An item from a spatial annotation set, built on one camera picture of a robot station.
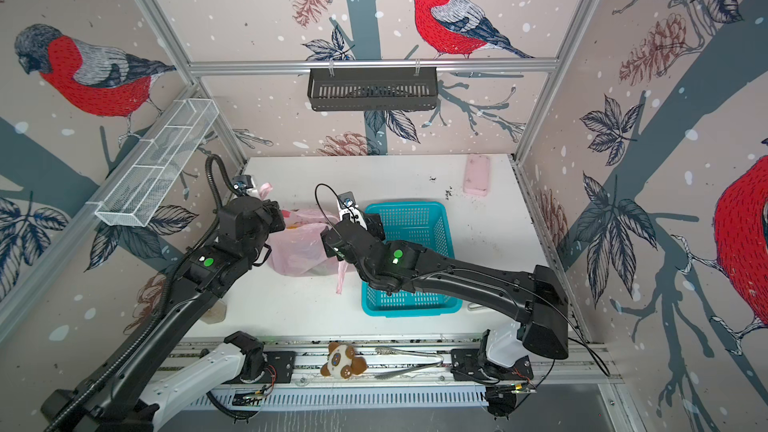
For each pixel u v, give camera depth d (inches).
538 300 15.8
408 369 29.3
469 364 28.9
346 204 22.4
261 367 28.1
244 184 24.0
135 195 28.1
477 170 45.5
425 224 39.3
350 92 41.9
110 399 14.8
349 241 18.7
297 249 29.4
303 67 68.0
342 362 28.5
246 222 20.3
